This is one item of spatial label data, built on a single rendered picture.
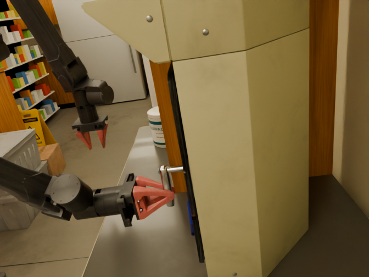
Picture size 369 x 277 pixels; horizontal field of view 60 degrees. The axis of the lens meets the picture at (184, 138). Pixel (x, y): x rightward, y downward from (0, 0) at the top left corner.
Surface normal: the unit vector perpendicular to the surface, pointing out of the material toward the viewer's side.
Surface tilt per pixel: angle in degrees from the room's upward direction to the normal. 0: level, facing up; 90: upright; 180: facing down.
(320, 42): 90
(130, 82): 90
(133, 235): 0
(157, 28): 90
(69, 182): 38
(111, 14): 90
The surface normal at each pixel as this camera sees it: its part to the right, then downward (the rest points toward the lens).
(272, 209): 0.69, 0.19
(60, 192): -0.16, -0.47
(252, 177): -0.01, 0.40
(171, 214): -0.15, -0.91
